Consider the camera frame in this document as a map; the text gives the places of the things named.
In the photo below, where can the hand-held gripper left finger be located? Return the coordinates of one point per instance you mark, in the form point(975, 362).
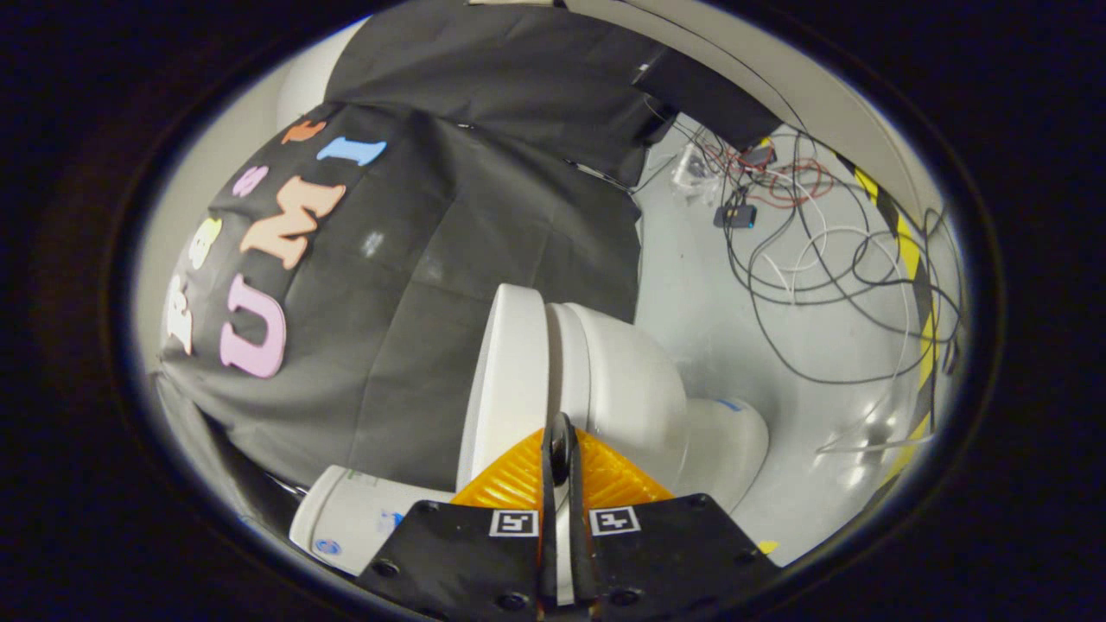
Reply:
point(458, 561)

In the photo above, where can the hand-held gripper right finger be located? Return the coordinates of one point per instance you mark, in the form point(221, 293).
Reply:
point(674, 553)

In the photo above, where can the white toilet lid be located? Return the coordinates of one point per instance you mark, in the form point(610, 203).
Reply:
point(510, 371)

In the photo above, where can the white toilet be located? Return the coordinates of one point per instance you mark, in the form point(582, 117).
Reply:
point(631, 389)

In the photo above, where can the black backdrop cloth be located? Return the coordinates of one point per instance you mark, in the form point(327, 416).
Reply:
point(432, 285)

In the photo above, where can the small black device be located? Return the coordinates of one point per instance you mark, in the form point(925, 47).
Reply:
point(734, 216)

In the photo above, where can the yellow black hazard tape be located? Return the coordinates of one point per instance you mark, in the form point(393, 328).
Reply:
point(923, 302)

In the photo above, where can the clear plastic bag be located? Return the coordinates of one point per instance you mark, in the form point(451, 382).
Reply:
point(694, 166)

